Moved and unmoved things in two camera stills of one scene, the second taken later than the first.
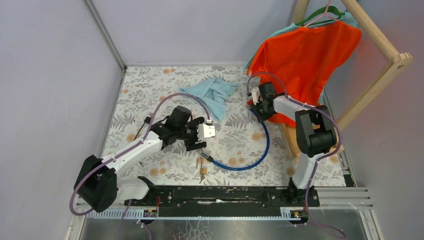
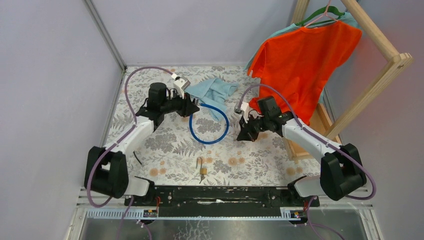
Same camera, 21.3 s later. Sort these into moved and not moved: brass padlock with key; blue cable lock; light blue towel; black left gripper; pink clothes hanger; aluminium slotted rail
Moved: black left gripper; blue cable lock
Not moved: brass padlock with key; light blue towel; aluminium slotted rail; pink clothes hanger
